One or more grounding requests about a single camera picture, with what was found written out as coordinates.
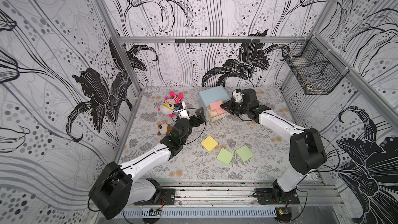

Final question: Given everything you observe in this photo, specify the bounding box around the blue wooden drawer box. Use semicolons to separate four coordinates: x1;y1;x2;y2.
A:
199;86;231;121

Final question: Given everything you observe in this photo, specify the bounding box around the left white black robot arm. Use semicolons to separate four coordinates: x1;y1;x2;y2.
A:
88;107;206;220

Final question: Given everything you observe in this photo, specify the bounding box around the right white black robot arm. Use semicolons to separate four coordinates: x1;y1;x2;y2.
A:
220;89;327;202

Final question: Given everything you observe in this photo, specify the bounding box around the yellow sticky note pad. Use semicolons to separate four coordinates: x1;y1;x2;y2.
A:
201;136;218;152

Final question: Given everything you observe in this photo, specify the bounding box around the right green sticky note pad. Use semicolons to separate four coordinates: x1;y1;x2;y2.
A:
236;145;254;162

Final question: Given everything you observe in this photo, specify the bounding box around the green sticky note pad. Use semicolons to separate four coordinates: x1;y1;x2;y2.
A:
236;145;254;162
216;148;234;166

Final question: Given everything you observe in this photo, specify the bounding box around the left green sticky note pad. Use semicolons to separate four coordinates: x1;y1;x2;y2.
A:
216;148;234;166

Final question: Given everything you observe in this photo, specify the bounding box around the small brown dog plush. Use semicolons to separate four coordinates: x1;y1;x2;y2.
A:
157;123;173;135

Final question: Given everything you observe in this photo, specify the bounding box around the pink white owl plush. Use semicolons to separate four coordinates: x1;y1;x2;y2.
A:
158;91;184;117

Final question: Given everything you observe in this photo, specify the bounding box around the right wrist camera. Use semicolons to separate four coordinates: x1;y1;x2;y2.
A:
232;89;243;103

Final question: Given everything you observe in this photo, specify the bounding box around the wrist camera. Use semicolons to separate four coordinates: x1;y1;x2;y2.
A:
232;89;243;103
174;101;190;119

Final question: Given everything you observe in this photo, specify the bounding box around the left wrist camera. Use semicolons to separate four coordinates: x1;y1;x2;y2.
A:
174;101;190;119

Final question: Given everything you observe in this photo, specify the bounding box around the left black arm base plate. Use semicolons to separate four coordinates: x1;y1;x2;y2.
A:
134;188;176;207

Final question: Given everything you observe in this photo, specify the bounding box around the black wire basket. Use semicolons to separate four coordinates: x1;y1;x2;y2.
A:
282;39;349;95

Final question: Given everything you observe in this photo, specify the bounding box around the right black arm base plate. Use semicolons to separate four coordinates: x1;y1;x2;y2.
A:
252;188;300;205

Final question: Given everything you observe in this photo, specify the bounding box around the white slotted cable duct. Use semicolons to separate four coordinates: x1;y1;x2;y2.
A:
116;206;277;219

